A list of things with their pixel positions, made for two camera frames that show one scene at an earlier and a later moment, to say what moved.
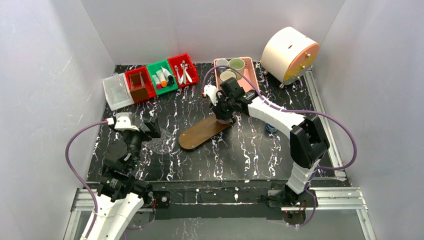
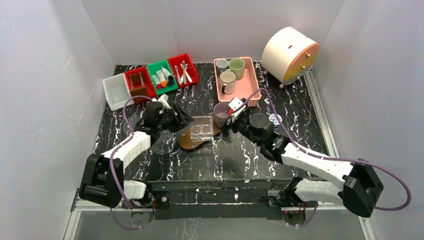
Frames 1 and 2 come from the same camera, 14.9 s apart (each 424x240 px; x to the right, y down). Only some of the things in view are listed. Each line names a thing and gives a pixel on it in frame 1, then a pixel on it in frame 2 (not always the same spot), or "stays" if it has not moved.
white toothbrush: (177, 74) stays
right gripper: (222, 110) -> (234, 123)
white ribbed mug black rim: (225, 75) stays
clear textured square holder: (117, 91) -> (201, 128)
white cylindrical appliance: (288, 56) stays
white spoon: (184, 76) stays
